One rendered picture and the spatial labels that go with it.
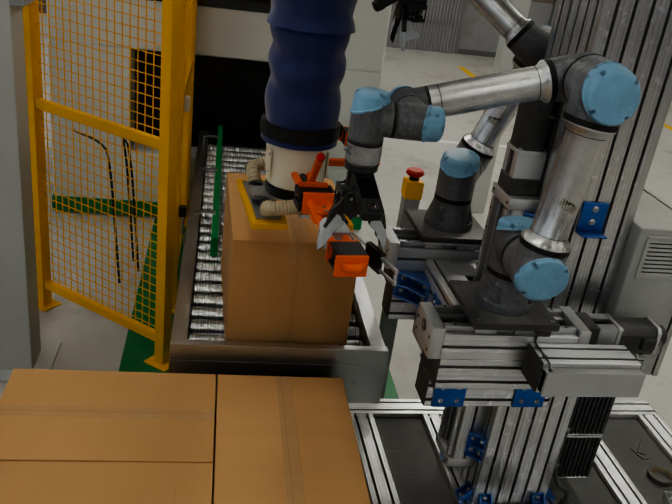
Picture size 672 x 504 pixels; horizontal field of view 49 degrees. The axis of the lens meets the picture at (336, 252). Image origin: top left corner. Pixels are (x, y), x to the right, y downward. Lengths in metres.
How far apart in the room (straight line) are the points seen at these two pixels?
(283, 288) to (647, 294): 1.07
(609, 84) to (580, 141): 0.13
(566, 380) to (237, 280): 1.03
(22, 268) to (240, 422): 1.28
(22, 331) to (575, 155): 2.33
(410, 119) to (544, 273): 0.46
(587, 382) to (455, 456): 0.67
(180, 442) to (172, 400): 0.19
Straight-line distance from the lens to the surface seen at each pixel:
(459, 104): 1.67
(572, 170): 1.65
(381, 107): 1.51
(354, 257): 1.59
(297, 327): 2.43
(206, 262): 3.01
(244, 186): 2.27
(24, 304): 3.18
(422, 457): 2.69
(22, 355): 3.32
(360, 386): 2.51
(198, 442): 2.11
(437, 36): 12.12
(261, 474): 2.02
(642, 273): 2.19
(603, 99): 1.60
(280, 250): 2.29
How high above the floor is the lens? 1.90
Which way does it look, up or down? 25 degrees down
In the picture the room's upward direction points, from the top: 8 degrees clockwise
